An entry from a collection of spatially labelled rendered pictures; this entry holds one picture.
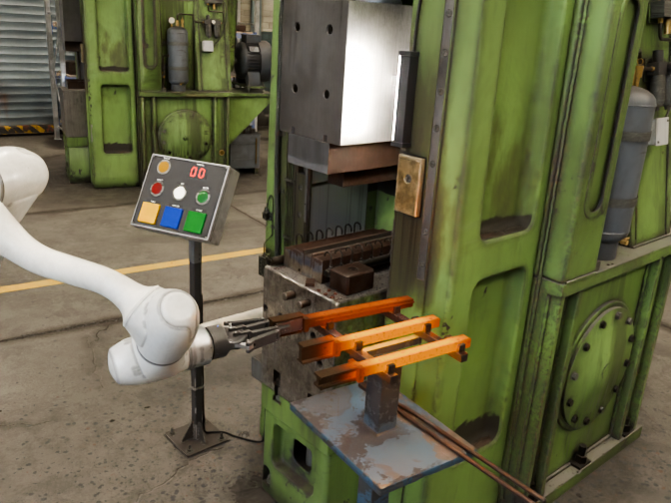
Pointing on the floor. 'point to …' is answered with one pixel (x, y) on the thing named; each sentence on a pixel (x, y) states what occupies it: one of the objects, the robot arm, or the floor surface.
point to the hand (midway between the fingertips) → (287, 324)
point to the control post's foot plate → (184, 440)
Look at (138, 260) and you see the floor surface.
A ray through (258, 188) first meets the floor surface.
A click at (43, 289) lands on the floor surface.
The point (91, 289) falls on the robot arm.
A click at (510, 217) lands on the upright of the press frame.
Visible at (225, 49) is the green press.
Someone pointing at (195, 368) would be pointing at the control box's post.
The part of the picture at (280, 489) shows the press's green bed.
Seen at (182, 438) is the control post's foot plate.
